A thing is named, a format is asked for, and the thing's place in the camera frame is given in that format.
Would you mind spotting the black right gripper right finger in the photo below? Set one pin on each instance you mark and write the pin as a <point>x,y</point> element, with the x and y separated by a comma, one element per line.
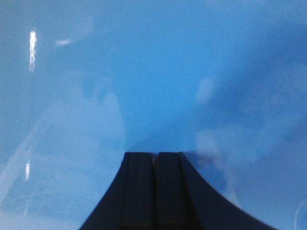
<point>185,201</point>

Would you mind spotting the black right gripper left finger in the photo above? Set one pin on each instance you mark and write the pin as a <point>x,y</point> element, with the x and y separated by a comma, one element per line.
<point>128,203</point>

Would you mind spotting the blue door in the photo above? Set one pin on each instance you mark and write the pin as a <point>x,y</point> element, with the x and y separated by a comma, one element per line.
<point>84,81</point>

